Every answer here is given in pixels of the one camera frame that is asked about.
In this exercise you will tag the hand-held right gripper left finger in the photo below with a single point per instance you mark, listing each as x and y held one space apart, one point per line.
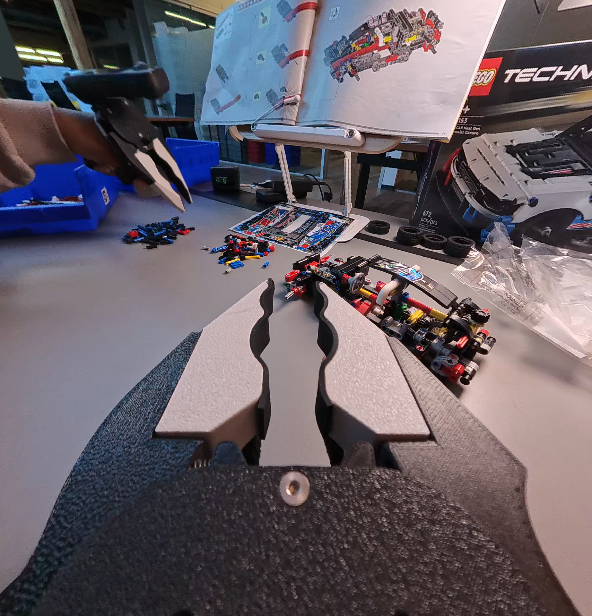
214 375

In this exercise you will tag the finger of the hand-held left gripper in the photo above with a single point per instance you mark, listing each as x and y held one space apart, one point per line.
173 168
159 178

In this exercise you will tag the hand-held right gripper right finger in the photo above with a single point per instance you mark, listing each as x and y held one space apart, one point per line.
373 380

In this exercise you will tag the pile of blue black pins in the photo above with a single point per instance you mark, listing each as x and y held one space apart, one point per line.
156 231

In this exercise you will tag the partly built lego car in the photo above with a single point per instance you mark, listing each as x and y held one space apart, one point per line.
406 313

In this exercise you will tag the pile of colourful lego pieces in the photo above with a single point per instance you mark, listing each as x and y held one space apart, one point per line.
240 250

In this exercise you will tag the heap of larger lego parts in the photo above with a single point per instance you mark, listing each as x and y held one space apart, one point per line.
50 199

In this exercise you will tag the blue bin with code sticker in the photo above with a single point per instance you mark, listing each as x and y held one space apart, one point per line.
45 221

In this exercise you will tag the person's left forearm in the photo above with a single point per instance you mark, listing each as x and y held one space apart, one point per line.
21 139

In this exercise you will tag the open lego instruction book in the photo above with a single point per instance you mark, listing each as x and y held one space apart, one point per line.
387 82

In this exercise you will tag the lego set cardboard box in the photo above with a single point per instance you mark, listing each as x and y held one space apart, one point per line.
532 159

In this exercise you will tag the person's left hand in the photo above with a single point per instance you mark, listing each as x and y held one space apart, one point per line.
91 139

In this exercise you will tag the blue plastic bin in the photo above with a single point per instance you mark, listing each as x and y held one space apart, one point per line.
195 159

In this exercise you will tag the black charger with green lights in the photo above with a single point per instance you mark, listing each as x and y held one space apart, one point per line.
224 179

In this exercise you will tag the white storage crates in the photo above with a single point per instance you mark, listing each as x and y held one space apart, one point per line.
40 79

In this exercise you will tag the holographic sticker sheet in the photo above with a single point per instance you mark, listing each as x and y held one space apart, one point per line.
296 226

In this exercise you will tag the white metal book stand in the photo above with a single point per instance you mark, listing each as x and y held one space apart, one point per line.
305 134

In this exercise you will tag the black rubber toy tire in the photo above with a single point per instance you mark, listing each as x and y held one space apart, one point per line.
433 240
409 235
458 246
379 227

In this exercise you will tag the empty clear plastic bags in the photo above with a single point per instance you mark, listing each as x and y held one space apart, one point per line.
546 288

